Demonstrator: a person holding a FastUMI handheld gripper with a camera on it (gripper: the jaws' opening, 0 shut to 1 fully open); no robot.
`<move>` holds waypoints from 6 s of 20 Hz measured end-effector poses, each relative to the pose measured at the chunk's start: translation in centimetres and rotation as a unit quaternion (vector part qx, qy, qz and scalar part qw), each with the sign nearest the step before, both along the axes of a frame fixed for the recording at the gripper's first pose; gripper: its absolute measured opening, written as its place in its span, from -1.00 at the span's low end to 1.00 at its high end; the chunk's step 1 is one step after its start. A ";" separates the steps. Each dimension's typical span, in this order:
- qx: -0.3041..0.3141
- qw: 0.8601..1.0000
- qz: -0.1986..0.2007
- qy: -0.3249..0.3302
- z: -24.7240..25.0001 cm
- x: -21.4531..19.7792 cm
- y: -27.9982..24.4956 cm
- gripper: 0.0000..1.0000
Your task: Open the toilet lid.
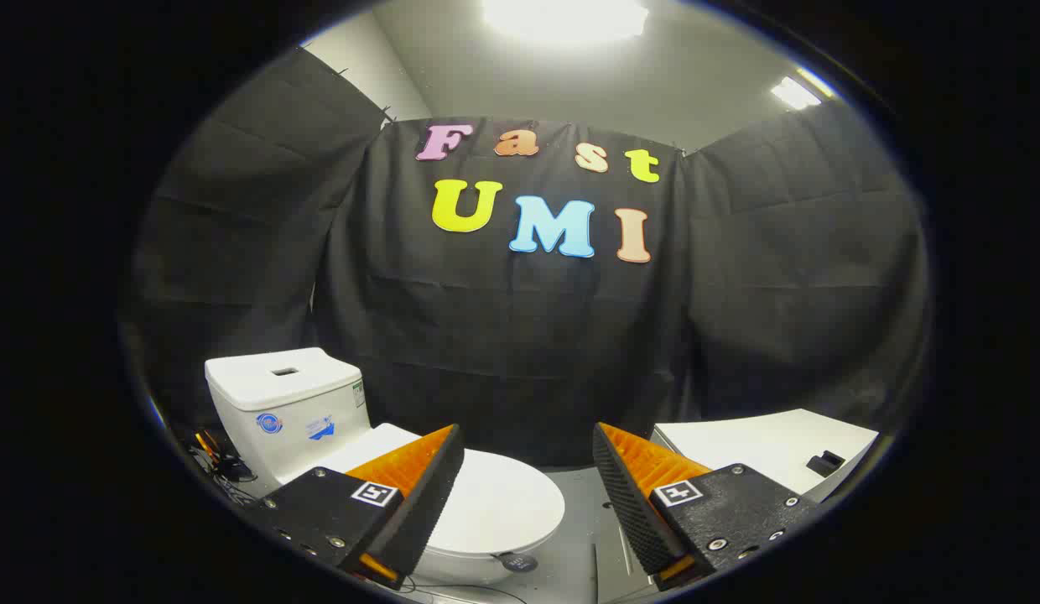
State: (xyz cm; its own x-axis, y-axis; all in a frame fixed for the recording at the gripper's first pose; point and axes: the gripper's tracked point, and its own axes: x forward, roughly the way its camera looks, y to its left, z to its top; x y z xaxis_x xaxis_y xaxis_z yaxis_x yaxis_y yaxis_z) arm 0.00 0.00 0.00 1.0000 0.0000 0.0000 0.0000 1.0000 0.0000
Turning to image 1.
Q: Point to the white top grey cabinet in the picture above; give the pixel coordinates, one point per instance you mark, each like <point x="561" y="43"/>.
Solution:
<point x="763" y="445"/>

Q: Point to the small ceiling light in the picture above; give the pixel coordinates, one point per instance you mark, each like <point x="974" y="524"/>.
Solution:
<point x="795" y="92"/>

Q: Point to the small black block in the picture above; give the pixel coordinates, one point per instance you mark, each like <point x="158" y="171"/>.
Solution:
<point x="825" y="463"/>

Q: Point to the black backdrop cloth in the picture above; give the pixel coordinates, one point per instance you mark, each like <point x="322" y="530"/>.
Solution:
<point x="520" y="352"/>

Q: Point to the white toilet lid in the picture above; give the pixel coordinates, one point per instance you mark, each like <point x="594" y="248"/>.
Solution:
<point x="503" y="503"/>

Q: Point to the large ceiling light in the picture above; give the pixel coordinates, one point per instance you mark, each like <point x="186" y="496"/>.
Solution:
<point x="562" y="17"/>

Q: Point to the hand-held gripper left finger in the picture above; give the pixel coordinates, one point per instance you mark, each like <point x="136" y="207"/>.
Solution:
<point x="432" y="495"/>

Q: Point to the white ceramic toilet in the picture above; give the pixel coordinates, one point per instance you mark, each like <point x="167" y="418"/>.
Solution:
<point x="285" y="403"/>

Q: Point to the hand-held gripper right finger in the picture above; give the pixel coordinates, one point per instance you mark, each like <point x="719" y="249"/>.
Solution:
<point x="625" y="495"/>

